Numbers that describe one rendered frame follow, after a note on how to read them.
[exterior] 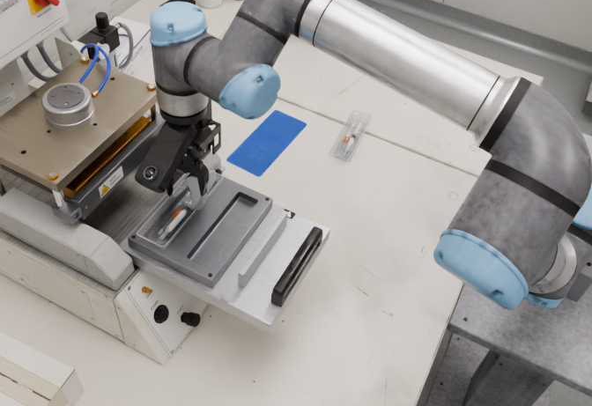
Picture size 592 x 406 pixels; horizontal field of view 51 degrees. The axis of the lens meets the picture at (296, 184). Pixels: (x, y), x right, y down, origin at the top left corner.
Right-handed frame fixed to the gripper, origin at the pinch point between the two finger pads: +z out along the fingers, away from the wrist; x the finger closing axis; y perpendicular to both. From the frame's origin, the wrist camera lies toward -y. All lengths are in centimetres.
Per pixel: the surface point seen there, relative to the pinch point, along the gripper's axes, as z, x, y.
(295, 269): 0.6, -23.3, -2.3
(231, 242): 2.0, -11.2, -2.1
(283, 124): 25, 7, 53
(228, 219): 3.4, -7.6, 2.9
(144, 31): 14, 49, 53
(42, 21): -17.6, 34.4, 9.4
